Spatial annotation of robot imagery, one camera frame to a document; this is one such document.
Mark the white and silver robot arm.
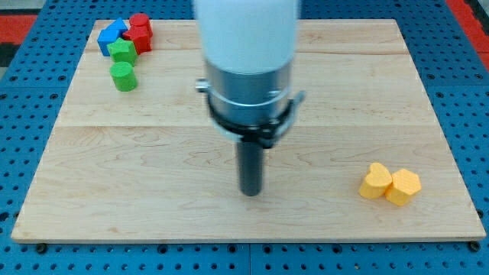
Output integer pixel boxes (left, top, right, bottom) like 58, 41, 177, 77
193, 0, 301, 149

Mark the blue triangle block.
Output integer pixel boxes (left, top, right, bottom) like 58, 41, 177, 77
105, 18, 128, 35

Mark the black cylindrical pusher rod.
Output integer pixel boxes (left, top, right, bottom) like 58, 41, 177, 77
236, 141, 264, 196

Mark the light wooden board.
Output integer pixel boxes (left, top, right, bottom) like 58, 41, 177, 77
11, 19, 486, 244

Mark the green cylinder block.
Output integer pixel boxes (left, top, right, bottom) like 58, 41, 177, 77
109, 61, 138, 92

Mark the yellow heart block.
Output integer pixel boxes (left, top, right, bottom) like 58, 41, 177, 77
358, 162, 392, 199

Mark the red star block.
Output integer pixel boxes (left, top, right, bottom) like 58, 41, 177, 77
122, 26, 152, 55

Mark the green star block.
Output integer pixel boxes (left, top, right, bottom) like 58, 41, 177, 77
107, 38, 138, 66

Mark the red cylinder block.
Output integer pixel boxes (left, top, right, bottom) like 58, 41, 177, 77
129, 13, 153, 37

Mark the yellow hexagon block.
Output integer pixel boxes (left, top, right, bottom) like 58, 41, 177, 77
385, 169, 422, 206

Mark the blue cube block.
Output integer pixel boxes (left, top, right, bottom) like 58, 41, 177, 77
97, 29, 121, 57

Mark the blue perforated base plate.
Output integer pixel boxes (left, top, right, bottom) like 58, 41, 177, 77
1, 0, 488, 274

